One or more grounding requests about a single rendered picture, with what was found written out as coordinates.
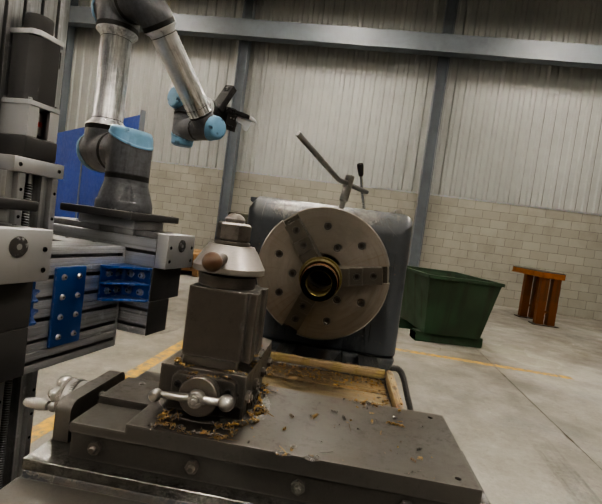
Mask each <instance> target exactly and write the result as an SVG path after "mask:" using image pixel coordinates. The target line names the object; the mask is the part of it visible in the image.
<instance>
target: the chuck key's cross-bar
mask: <svg viewBox="0 0 602 504"><path fill-rule="evenodd" d="M295 136H296V137H297V138H298V139H299V140H300V141H301V142H302V143H303V145H304V146H305V147H306V148H307V149H308V150H309V151H310V152H311V153H312V155H313V156H314V157H315V158H316V159H317V160H318V161H319V162H320V163H321V165H322V166H323V167H324V168H325V169H326V170H327V171H328V172H329V173H330V175H331V176H332V177H333V178H334V179H335V180H336V181H337V182H339V183H341V184H343V185H348V181H347V180H344V179H342V178H340V177H339V176H338V174H337V173H336V172H335V171H334V170H333V169H332V168H331V166H330V165H329V164H328V163H327V162H326V161H325V160H324V158H323V157H322V156H321V155H320V154H319V153H318V151H317V150H316V149H315V148H314V147H313V146H312V145H311V143H310V142H309V141H308V140H307V139H306V138H305V137H304V135H303V134H302V133H301V132H300V131H297V132H296V133H295ZM352 189H355V190H357V191H359V192H361V193H364V194H368V193H369V191H368V190H366V189H364V188H362V187H360V186H358V185H355V184H353V185H352Z"/></svg>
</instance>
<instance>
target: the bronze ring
mask: <svg viewBox="0 0 602 504"><path fill-rule="evenodd" d="M316 271H322V272H324V273H326V274H327V275H328V276H329V277H330V279H331V284H330V285H329V286H327V287H325V288H317V287H315V286H313V285H312V284H311V283H310V281H309V278H308V277H309V275H310V274H311V273H313V272H316ZM341 283H342V273H341V270H340V268H339V266H338V265H337V264H336V263H335V262H334V261H333V260H331V259H329V258H327V257H322V256H319V257H313V258H311V259H309V260H308V261H306V262H305V263H304V264H303V266H302V267H301V269H300V272H299V284H300V287H301V290H302V291H303V293H304V294H305V296H306V297H308V298H309V299H311V300H313V301H325V300H328V299H329V298H331V297H332V296H334V295H335V294H336V293H337V292H338V290H339V289H340V286H341Z"/></svg>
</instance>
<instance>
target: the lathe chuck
mask: <svg viewBox="0 0 602 504"><path fill-rule="evenodd" d="M297 214H298V215H299V216H300V218H301V220H302V222H303V224H304V225H305V227H306V229H307V231H308V232H309V234H310V236H311V238H312V240H313V241H314V243H315V245H316V247H317V248H318V250H319V252H320V254H325V255H329V256H331V257H333V258H334V259H335V260H336V261H337V262H338V263H339V265H340V266H381V267H388V276H387V283H383V285H363V286H352V285H349V286H340V289H339V290H338V292H337V293H336V294H335V295H334V296H332V297H331V298H329V299H328V300H325V301H316V302H315V304H314V305H313V307H312V309H311V310H310V312H309V314H308V315H307V317H306V318H305V320H304V322H303V323H302V325H301V327H300V328H299V330H298V331H297V333H296V335H299V336H301V337H305V338H308V339H313V340H334V339H339V338H343V337H346V336H349V335H351V334H353V333H355V332H357V331H359V330H360V329H362V328H363V327H365V326H366V325H367V324H368V323H369V322H370V321H371V320H372V319H373V318H374V317H375V316H376V315H377V313H378V312H379V310H380V309H381V307H382V305H383V303H384V301H385V299H386V296H387V294H388V290H389V285H390V283H389V267H390V262H389V258H388V254H387V251H386V248H385V246H384V244H383V242H382V240H381V239H380V237H379V236H378V234H377V233H376V232H375V230H374V229H373V228H372V227H371V226H370V225H369V224H368V223H367V222H365V221H364V220H363V219H361V218H360V217H358V216H357V215H355V214H353V213H351V212H349V211H346V210H343V209H340V208H335V207H327V206H319V207H311V208H306V209H303V210H300V211H297V213H295V214H293V215H292V216H290V217H288V218H287V219H285V220H284V221H286V220H288V219H290V218H291V217H293V216H295V215H297ZM284 221H283V220H282V221H280V222H279V223H278V224H277V225H276V226H275V227H274V228H273V229H272V230H271V232H270V233H269V234H268V236H267V237H266V239H265V241H264V243H263V245H262V247H261V249H260V252H259V258H260V260H261V262H262V265H263V267H264V269H265V274H264V276H262V277H256V279H257V285H260V286H261V287H263V288H269V290H268V298H267V305H266V309H267V310H268V312H269V313H270V314H271V316H272V317H273V318H274V319H275V320H276V321H277V322H278V323H279V324H280V325H283V323H284V321H285V319H286V317H287V316H288V314H289V312H290V311H291V309H292V307H293V305H294V303H295V302H296V300H297V298H298V296H299V295H300V293H301V291H302V290H301V287H300V284H299V272H300V269H301V267H302V266H303V263H302V262H301V260H300V258H299V254H298V252H297V251H296V249H295V247H294V245H293V244H294V243H293V241H292V240H291V238H290V236H289V234H288V232H287V231H286V229H285V226H286V225H285V223H284Z"/></svg>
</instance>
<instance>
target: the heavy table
mask: <svg viewBox="0 0 602 504"><path fill-rule="evenodd" d="M512 271H514V272H519V273H523V274H524V279H523V285H522V291H521V297H520V303H519V309H518V314H514V315H516V316H518V317H523V318H529V319H533V322H531V321H528V322H530V323H532V324H534V325H540V326H547V327H553V328H558V327H556V326H554V325H555V319H556V313H557V307H558V301H559V295H560V289H561V283H562V281H565V278H566V274H561V273H555V272H550V271H545V270H539V269H534V268H527V267H520V266H513V270H512ZM533 277H534V281H533ZM550 279H551V282H550ZM532 283H533V287H532ZM549 285H550V288H549ZM531 289H532V293H531ZM548 291H549V294H548ZM530 295H531V300H530ZM547 297H548V300H547ZM529 302H530V304H529ZM546 303H547V306H546ZM528 308H529V312H528ZM545 309H546V310H545ZM527 314H528V316H527ZM544 315H545V318H544ZM543 321H544V323H543Z"/></svg>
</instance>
